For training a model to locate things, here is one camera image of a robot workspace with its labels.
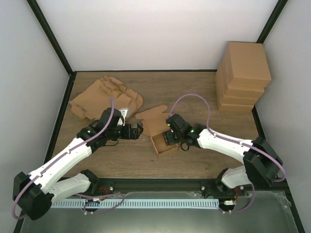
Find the brown cardboard box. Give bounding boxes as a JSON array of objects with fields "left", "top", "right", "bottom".
[{"left": 135, "top": 105, "right": 178, "bottom": 157}]

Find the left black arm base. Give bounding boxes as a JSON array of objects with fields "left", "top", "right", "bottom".
[{"left": 81, "top": 169, "right": 112, "bottom": 196}]

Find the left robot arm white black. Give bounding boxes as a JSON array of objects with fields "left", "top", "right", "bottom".
[{"left": 13, "top": 108, "right": 143, "bottom": 220}]

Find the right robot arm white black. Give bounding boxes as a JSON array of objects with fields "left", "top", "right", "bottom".
[{"left": 163, "top": 114, "right": 282, "bottom": 196}]

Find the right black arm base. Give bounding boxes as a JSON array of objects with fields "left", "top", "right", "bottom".
[{"left": 199, "top": 168, "right": 248, "bottom": 199}]

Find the bottom folded cardboard box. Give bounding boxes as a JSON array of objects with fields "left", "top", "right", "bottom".
[{"left": 217, "top": 101, "right": 254, "bottom": 112}]

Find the folded cardboard box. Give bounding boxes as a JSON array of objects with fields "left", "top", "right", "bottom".
[
  {"left": 223, "top": 41, "right": 271, "bottom": 88},
  {"left": 216, "top": 83, "right": 258, "bottom": 106},
  {"left": 216, "top": 68, "right": 264, "bottom": 99},
  {"left": 217, "top": 101, "right": 254, "bottom": 112}
]

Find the top folded cardboard box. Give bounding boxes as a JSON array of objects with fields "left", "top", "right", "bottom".
[{"left": 223, "top": 41, "right": 271, "bottom": 88}]

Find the stack of flat cardboard blanks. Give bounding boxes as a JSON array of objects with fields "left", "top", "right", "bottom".
[{"left": 69, "top": 76, "right": 143, "bottom": 121}]

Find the clear acrylic plate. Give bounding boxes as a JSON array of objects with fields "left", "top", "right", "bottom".
[{"left": 20, "top": 191, "right": 299, "bottom": 233}]

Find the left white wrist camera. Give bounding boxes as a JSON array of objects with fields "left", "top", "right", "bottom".
[{"left": 118, "top": 108, "right": 130, "bottom": 126}]

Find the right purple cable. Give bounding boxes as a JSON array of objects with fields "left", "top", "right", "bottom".
[{"left": 169, "top": 94, "right": 287, "bottom": 214}]

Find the black aluminium frame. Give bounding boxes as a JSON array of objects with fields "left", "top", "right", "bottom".
[{"left": 27, "top": 0, "right": 305, "bottom": 233}]

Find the light blue slotted cable duct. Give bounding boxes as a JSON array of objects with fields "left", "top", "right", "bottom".
[{"left": 52, "top": 199, "right": 219, "bottom": 210}]

